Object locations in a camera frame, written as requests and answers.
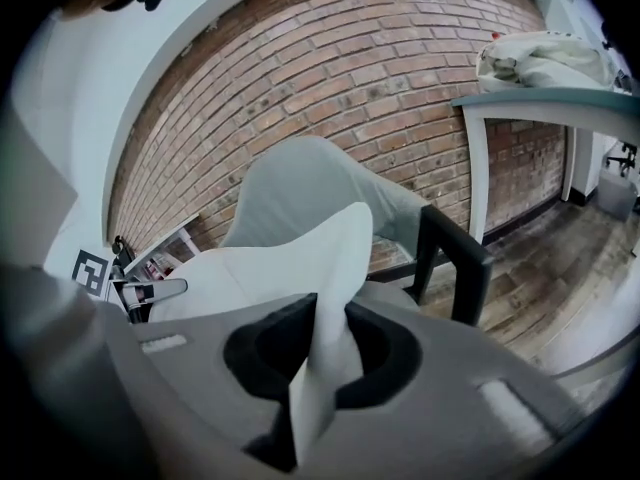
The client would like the white cushion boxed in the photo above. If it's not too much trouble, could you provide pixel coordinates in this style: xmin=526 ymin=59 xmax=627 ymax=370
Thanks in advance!
xmin=148 ymin=201 xmax=374 ymax=469

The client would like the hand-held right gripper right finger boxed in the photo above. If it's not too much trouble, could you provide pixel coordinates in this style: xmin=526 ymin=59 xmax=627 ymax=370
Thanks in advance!
xmin=333 ymin=299 xmax=576 ymax=469

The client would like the black office chair base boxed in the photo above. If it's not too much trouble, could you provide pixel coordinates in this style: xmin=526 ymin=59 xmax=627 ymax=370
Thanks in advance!
xmin=603 ymin=140 xmax=640 ymax=177

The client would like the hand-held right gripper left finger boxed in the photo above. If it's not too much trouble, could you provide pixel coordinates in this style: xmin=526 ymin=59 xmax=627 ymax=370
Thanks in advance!
xmin=130 ymin=292 xmax=319 ymax=480

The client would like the person's white shirt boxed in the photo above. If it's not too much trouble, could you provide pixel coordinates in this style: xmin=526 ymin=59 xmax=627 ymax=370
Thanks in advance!
xmin=4 ymin=7 xmax=166 ymax=269

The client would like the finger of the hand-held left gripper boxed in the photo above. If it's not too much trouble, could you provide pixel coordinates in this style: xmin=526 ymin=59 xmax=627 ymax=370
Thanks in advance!
xmin=147 ymin=277 xmax=189 ymax=303

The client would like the white printed cloth bag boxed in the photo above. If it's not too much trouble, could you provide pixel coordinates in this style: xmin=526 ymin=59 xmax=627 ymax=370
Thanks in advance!
xmin=474 ymin=30 xmax=620 ymax=92

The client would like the grey storage bin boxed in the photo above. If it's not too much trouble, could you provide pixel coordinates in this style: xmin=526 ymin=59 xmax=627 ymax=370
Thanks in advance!
xmin=596 ymin=167 xmax=640 ymax=222

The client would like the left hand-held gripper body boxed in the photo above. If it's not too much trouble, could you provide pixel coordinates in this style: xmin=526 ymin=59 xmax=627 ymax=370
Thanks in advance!
xmin=72 ymin=236 xmax=154 ymax=325

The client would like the white shelf cabinet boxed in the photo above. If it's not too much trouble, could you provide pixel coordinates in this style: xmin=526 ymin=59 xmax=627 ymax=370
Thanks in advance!
xmin=122 ymin=212 xmax=202 ymax=289

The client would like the white table with grey top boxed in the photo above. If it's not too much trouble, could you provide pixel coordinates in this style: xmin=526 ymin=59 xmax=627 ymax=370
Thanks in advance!
xmin=451 ymin=86 xmax=640 ymax=245

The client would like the grey chair with black armrests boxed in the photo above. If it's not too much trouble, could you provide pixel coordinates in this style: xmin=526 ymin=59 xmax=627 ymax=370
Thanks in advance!
xmin=218 ymin=135 xmax=496 ymax=329

